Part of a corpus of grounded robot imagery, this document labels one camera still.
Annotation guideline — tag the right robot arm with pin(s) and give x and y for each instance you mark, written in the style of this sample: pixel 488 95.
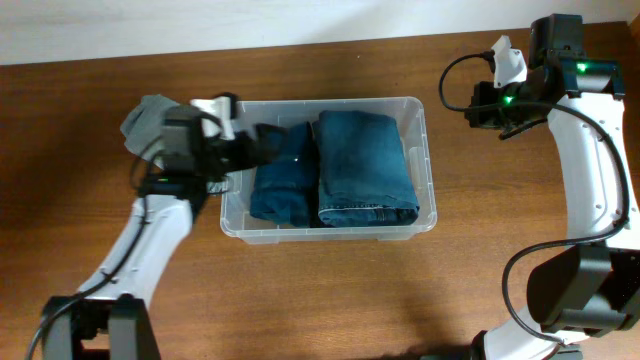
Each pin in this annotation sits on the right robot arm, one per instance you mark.
pixel 591 287

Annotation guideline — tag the light blue jeans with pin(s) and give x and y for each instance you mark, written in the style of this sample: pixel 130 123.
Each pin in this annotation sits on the light blue jeans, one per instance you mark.
pixel 143 124

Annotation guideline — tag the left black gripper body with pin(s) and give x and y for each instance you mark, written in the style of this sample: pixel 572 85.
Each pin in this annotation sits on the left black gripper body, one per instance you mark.
pixel 244 150

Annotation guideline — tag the dark teal cloth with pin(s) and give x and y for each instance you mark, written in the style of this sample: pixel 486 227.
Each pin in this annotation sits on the dark teal cloth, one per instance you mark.
pixel 285 191

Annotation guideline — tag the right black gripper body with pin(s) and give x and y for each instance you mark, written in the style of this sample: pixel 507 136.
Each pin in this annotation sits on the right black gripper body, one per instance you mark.
pixel 509 118

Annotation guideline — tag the dark blue jeans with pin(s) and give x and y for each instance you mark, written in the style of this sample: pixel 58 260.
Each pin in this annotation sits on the dark blue jeans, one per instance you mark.
pixel 363 178

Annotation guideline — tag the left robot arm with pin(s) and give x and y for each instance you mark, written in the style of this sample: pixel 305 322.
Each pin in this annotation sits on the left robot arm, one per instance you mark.
pixel 107 318

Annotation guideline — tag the clear plastic storage container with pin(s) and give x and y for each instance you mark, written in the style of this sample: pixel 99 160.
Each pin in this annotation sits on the clear plastic storage container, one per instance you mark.
pixel 409 113

